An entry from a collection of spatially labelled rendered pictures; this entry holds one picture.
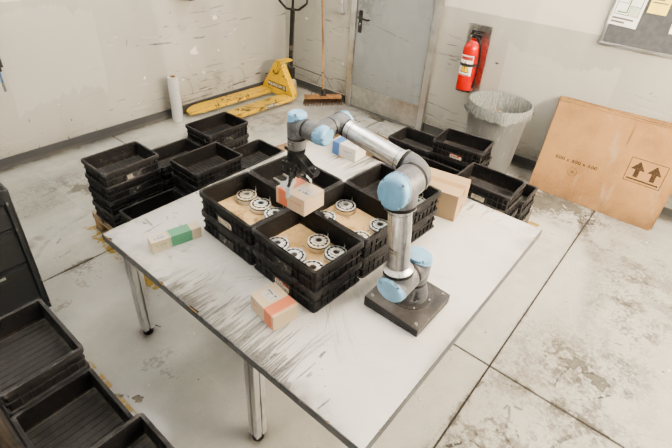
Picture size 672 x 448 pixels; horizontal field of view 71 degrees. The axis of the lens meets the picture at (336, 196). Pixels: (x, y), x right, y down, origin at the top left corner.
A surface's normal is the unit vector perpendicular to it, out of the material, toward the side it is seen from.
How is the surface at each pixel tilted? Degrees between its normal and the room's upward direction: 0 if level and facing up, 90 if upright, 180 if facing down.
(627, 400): 0
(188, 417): 0
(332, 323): 0
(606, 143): 80
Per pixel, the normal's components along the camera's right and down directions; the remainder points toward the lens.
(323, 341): 0.06, -0.84
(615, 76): -0.64, 0.38
